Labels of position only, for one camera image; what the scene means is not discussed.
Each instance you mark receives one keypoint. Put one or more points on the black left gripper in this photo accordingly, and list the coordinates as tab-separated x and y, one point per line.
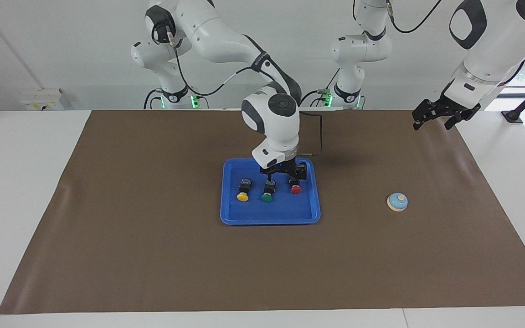
445	108

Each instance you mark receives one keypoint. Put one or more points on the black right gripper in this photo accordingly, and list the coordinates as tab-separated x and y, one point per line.
290	167

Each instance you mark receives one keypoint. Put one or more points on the red push button switch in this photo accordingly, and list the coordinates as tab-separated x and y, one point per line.
295	190

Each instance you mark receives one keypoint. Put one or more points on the green push button switch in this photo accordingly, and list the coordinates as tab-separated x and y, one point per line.
267	198

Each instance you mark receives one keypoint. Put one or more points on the yellow push button switch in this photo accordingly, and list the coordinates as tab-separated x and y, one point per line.
243	197

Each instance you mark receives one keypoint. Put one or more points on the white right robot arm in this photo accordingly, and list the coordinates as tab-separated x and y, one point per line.
276	127

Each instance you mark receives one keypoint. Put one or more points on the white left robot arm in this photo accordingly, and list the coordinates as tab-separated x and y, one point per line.
486	45

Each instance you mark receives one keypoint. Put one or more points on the blue plastic tray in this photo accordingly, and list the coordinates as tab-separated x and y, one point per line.
290	214

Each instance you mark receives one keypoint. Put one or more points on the light blue call bell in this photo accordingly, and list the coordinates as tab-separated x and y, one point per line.
397	202

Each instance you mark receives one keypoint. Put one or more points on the brown table mat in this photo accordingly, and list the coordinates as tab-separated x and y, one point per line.
262	264

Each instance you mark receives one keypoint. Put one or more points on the white wall socket box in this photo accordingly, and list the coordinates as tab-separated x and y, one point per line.
41	99

